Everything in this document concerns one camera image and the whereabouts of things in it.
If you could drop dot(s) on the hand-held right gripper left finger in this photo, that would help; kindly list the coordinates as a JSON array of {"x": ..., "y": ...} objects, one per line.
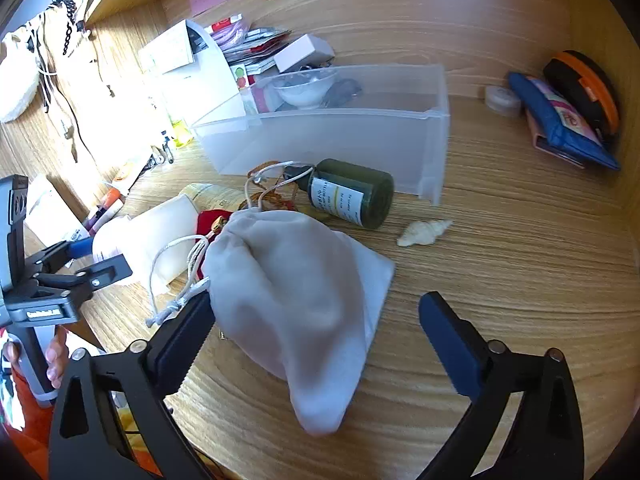
[{"x": 175, "y": 355}]

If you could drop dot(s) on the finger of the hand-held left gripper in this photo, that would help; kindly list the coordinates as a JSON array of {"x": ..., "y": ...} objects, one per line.
[
  {"x": 80, "y": 248},
  {"x": 107, "y": 270}
]

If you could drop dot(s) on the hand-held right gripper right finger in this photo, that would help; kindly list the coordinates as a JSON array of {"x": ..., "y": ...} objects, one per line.
[{"x": 450, "y": 340}]

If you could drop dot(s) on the red and gold ornament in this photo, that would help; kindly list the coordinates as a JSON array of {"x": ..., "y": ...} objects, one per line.
[{"x": 206, "y": 222}]

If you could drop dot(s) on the pale seashell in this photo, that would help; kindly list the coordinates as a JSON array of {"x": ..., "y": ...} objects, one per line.
[{"x": 422, "y": 232}]

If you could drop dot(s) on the dark green dropper bottle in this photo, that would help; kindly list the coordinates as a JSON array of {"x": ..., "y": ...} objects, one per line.
[{"x": 350, "y": 190}]

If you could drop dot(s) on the translucent plastic drawer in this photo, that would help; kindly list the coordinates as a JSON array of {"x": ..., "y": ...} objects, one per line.
[{"x": 325, "y": 135}]

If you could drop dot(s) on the person's left hand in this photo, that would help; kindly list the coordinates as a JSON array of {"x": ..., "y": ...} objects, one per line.
[{"x": 56, "y": 357}]

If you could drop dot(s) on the white purple marker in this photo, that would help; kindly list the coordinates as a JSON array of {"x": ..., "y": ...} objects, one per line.
[{"x": 102, "y": 212}]

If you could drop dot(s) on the white printed carton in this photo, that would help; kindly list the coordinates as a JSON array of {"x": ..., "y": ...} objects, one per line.
[{"x": 50, "y": 210}]

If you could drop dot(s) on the wooden desk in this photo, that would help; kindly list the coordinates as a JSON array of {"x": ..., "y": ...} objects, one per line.
[{"x": 500, "y": 285}]

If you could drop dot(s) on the white fluffy pouch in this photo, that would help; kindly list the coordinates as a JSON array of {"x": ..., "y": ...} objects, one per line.
[{"x": 17, "y": 85}]

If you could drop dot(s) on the yellow green small bottle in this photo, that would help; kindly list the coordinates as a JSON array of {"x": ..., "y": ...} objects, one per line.
[{"x": 180, "y": 131}]

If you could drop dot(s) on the orange cloth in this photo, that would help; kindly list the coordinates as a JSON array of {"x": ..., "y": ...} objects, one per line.
[{"x": 25, "y": 410}]

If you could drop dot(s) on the white paper file holder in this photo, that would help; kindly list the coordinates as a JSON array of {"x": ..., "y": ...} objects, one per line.
[{"x": 210, "y": 80}]

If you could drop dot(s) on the pink notebook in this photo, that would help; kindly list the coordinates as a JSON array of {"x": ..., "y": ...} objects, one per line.
[{"x": 545, "y": 147}]

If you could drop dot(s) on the blue zip pouch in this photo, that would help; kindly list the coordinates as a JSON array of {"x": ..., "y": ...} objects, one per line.
[{"x": 555, "y": 120}]

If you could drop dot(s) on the clear tape roll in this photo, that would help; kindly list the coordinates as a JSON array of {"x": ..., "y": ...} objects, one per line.
[{"x": 502, "y": 101}]

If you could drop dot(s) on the stack of colourful packets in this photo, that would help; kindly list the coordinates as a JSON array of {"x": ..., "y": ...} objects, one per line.
[{"x": 250, "y": 42}]

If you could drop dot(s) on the white bowl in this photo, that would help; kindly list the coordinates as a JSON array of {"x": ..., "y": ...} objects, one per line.
[{"x": 305, "y": 87}]

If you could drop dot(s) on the orange black round case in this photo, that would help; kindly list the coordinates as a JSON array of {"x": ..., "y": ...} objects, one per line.
[{"x": 590, "y": 90}]

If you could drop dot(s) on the white rectangular box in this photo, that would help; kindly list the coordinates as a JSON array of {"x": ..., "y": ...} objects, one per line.
[{"x": 302, "y": 52}]

